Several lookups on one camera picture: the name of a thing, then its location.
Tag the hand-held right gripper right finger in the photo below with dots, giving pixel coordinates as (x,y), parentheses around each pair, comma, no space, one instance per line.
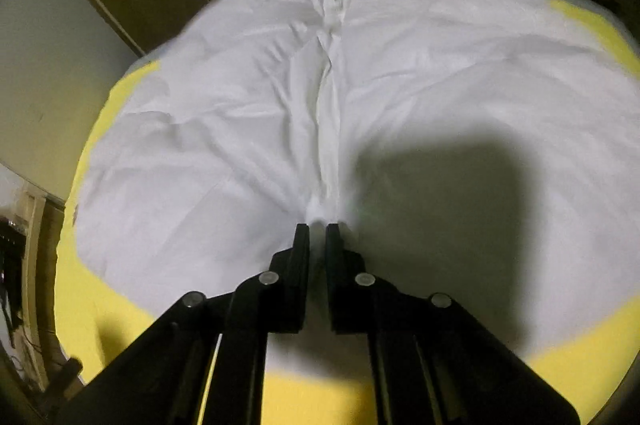
(336,255)

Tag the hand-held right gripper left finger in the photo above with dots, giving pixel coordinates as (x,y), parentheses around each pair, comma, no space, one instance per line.
(298,255)

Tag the white puffer jacket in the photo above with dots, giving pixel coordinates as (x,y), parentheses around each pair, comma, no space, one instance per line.
(200,155)

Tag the yellow blanket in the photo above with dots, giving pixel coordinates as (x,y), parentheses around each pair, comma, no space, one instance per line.
(100,305)

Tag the wooden side shelf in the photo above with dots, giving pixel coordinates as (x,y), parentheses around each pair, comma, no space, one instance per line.
(40,280)

